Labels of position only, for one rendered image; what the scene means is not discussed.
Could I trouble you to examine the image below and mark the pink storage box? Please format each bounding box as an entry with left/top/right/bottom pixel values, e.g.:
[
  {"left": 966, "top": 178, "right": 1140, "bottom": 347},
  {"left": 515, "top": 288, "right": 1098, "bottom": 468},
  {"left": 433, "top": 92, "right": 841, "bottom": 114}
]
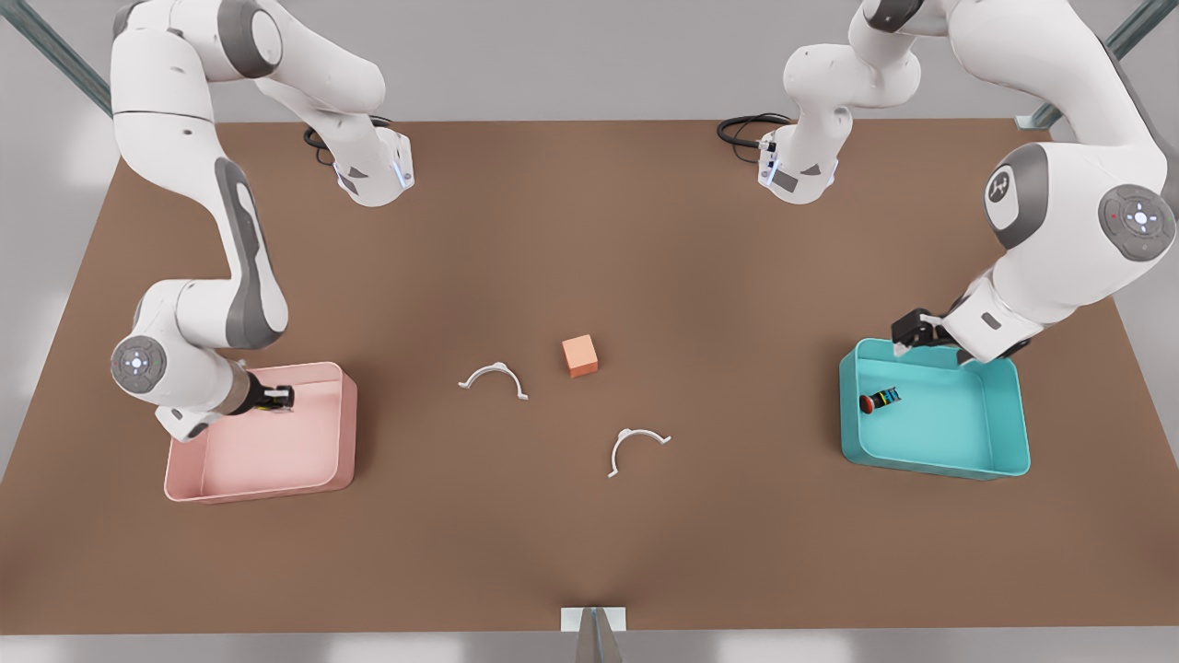
[{"left": 164, "top": 361, "right": 358, "bottom": 505}]

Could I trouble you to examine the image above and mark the blue storage box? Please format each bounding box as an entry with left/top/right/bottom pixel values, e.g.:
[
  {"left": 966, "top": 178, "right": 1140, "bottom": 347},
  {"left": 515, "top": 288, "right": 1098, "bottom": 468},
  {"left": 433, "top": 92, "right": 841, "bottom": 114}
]
[{"left": 838, "top": 337, "right": 1032, "bottom": 483}]

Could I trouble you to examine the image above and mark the white curved clip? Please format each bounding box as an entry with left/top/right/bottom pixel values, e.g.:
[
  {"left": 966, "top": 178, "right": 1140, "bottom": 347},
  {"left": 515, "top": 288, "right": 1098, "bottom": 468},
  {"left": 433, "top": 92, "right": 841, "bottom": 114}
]
[
  {"left": 607, "top": 428, "right": 673, "bottom": 480},
  {"left": 458, "top": 362, "right": 531, "bottom": 402}
]

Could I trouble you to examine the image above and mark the orange cube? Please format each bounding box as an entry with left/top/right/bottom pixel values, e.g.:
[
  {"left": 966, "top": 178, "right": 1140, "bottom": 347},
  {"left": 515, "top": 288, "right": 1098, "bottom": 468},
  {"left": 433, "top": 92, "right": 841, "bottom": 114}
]
[{"left": 562, "top": 334, "right": 601, "bottom": 379}]

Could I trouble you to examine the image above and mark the black cable loop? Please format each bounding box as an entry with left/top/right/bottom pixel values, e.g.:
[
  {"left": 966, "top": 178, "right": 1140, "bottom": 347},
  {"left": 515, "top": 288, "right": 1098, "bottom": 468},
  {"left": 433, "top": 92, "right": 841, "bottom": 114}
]
[
  {"left": 717, "top": 112, "right": 797, "bottom": 168},
  {"left": 303, "top": 114, "right": 395, "bottom": 169}
]

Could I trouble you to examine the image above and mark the silver frame post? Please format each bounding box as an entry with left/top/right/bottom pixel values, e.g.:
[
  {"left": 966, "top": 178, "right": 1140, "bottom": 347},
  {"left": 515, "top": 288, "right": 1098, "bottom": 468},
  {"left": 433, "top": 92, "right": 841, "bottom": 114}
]
[
  {"left": 1013, "top": 0, "right": 1179, "bottom": 131},
  {"left": 0, "top": 0, "right": 114, "bottom": 118},
  {"left": 561, "top": 606, "right": 628, "bottom": 663}
]

